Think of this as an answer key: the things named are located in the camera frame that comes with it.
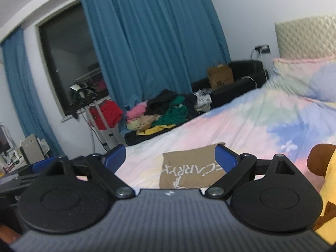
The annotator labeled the black garment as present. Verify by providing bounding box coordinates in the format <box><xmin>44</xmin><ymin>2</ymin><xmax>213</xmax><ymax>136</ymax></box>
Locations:
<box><xmin>144</xmin><ymin>89</ymin><xmax>200</xmax><ymax>120</ymax></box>

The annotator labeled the grey black chair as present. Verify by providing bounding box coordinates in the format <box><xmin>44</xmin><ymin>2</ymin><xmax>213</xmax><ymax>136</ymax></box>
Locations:
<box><xmin>19</xmin><ymin>134</ymin><xmax>50</xmax><ymax>164</ymax></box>

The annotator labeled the left blue curtain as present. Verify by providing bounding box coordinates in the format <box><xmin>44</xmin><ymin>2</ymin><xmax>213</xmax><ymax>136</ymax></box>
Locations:
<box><xmin>1</xmin><ymin>27</ymin><xmax>63</xmax><ymax>155</ymax></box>

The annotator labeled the yellow green garment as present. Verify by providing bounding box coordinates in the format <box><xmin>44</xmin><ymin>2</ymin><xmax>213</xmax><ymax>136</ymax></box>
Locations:
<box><xmin>126</xmin><ymin>119</ymin><xmax>139</xmax><ymax>131</ymax></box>

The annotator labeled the white patterned garment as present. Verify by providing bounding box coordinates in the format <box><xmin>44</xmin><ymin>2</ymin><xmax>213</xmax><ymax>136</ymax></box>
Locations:
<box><xmin>194</xmin><ymin>88</ymin><xmax>213</xmax><ymax>113</ymax></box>

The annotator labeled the white dresser desk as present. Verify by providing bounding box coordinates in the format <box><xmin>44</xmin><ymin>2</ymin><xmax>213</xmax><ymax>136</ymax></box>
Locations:
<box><xmin>0</xmin><ymin>148</ymin><xmax>28</xmax><ymax>177</ymax></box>

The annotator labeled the wavy frame mirror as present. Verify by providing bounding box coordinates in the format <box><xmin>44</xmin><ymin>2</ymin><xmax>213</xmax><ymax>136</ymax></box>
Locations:
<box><xmin>1</xmin><ymin>123</ymin><xmax>16</xmax><ymax>156</ymax></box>

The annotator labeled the brown yellow plush toy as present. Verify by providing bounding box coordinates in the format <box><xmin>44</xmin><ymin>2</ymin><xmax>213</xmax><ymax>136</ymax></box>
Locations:
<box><xmin>307</xmin><ymin>143</ymin><xmax>335</xmax><ymax>245</ymax></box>

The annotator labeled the right blue curtain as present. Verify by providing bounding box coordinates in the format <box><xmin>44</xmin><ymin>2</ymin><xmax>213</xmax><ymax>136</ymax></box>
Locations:
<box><xmin>81</xmin><ymin>0</ymin><xmax>231</xmax><ymax>110</ymax></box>

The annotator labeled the dark window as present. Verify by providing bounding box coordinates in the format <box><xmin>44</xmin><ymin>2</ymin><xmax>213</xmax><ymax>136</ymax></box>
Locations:
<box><xmin>39</xmin><ymin>3</ymin><xmax>108</xmax><ymax>116</ymax></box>

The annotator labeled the pastel tie-dye bed sheet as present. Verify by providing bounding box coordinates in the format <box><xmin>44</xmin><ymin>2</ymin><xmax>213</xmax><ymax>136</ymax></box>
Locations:
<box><xmin>116</xmin><ymin>89</ymin><xmax>335</xmax><ymax>190</ymax></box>

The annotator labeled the red garment on stand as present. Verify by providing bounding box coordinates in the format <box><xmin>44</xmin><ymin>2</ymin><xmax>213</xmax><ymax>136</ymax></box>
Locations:
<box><xmin>89</xmin><ymin>100</ymin><xmax>123</xmax><ymax>130</ymax></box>

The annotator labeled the tan t-shirt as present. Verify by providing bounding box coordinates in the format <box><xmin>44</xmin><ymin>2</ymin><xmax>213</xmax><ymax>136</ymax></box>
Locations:
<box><xmin>159</xmin><ymin>144</ymin><xmax>226</xmax><ymax>189</ymax></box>

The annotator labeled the bright yellow garment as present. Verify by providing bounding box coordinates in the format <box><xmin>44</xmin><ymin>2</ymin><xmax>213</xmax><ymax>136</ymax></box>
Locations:
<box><xmin>136</xmin><ymin>124</ymin><xmax>176</xmax><ymax>136</ymax></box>

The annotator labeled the person left hand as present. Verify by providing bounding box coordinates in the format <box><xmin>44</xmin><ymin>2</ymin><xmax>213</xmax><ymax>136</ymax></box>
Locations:
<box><xmin>0</xmin><ymin>224</ymin><xmax>21</xmax><ymax>244</ymax></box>

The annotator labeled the beige garment in pile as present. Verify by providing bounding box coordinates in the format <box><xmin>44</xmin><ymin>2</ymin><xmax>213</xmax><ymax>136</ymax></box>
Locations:
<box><xmin>137</xmin><ymin>114</ymin><xmax>161</xmax><ymax>132</ymax></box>

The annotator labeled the black sofa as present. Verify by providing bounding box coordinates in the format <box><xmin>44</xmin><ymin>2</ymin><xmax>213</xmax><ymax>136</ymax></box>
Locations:
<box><xmin>192</xmin><ymin>60</ymin><xmax>268</xmax><ymax>109</ymax></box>

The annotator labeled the brown paper bag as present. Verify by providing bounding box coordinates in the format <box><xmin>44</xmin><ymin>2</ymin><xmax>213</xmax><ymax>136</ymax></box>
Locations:
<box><xmin>207</xmin><ymin>64</ymin><xmax>234</xmax><ymax>91</ymax></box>

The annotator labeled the quilted beige headboard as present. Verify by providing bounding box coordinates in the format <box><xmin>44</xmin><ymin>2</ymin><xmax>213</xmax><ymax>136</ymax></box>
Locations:
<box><xmin>274</xmin><ymin>14</ymin><xmax>335</xmax><ymax>60</ymax></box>

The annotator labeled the blue curtain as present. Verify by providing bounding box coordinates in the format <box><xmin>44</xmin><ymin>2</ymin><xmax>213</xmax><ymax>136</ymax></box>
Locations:
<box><xmin>1</xmin><ymin>27</ymin><xmax>63</xmax><ymax>155</ymax></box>
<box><xmin>81</xmin><ymin>0</ymin><xmax>231</xmax><ymax>110</ymax></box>

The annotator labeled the pink garment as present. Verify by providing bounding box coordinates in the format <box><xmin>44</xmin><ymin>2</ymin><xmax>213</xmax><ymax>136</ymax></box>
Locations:
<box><xmin>126</xmin><ymin>101</ymin><xmax>147</xmax><ymax>122</ymax></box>

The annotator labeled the wall socket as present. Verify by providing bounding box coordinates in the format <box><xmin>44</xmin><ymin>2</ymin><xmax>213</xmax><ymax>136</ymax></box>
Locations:
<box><xmin>255</xmin><ymin>44</ymin><xmax>270</xmax><ymax>54</ymax></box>

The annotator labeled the pastel tie-dye pillow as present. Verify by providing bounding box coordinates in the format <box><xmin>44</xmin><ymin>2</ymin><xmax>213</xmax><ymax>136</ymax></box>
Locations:
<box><xmin>264</xmin><ymin>56</ymin><xmax>335</xmax><ymax>102</ymax></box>

